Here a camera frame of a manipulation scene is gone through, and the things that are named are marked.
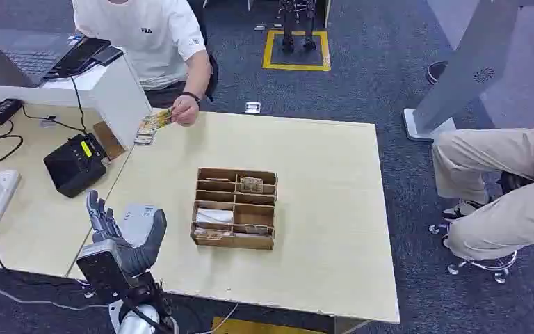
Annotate large black phone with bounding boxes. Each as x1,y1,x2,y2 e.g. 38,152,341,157
45,38,111,79

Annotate yellow tape square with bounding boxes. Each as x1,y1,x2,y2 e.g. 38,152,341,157
262,29,332,72

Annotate black power adapter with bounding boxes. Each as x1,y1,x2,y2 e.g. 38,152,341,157
0,97,24,132

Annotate black device cable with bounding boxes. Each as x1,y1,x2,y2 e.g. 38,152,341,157
22,76,88,136

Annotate brown cardboard piece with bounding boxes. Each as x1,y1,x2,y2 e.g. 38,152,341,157
92,121,127,161

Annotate wooden card box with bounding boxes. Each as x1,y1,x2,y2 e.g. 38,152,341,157
190,167,279,251

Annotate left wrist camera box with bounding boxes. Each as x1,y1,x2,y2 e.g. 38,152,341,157
76,239,133,306

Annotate small black phone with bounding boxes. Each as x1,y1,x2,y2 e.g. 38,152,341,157
92,46,124,67

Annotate printed card in box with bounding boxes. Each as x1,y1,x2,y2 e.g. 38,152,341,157
240,176,264,193

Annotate person's left hand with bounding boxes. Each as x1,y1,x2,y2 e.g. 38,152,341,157
171,94,200,127

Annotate grey laptop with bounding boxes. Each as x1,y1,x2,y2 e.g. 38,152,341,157
0,23,83,88

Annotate black and white shoe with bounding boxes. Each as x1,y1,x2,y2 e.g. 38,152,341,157
442,199,488,222

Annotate black office chair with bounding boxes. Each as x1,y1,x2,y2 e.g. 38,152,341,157
186,0,220,102

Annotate person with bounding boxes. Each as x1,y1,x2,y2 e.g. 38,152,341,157
71,0,213,127
432,123,534,262

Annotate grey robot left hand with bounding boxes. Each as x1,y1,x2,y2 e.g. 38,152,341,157
86,189,168,278

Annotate black desktop device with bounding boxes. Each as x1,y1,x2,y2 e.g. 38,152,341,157
43,132,110,199

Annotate yellow floor sheet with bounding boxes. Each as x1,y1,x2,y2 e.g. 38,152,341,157
211,317,325,334

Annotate white desk partition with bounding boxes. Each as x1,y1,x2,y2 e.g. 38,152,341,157
0,48,153,151

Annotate black robot legs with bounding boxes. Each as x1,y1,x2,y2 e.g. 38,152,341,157
278,0,318,52

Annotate white card stack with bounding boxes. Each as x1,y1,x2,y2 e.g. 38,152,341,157
195,208,235,225

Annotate pale card stack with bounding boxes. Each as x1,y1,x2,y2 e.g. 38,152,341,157
194,228,231,241

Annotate white floor cable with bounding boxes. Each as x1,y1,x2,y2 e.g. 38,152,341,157
0,276,111,310

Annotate grey kiosk stand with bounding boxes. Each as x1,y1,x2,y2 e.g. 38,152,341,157
403,0,534,143

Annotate chrome base stool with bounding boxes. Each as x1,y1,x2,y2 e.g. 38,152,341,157
428,171,534,285

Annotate stack of printed cards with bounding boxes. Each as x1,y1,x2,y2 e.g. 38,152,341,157
134,128,156,146

